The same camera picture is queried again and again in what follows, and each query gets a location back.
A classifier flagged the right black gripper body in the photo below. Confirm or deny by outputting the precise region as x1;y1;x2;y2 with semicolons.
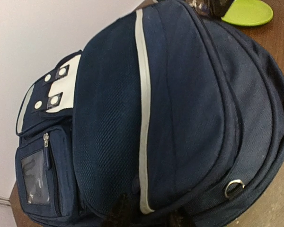
186;0;234;18

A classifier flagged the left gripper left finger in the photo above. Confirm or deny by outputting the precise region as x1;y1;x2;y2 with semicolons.
101;193;137;227

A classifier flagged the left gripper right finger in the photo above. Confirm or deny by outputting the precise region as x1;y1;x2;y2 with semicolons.
167;208;196;227

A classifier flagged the navy blue backpack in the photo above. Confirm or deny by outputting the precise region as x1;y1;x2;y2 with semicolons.
15;0;284;227

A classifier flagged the green plate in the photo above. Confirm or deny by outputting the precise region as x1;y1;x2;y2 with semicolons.
222;0;274;26

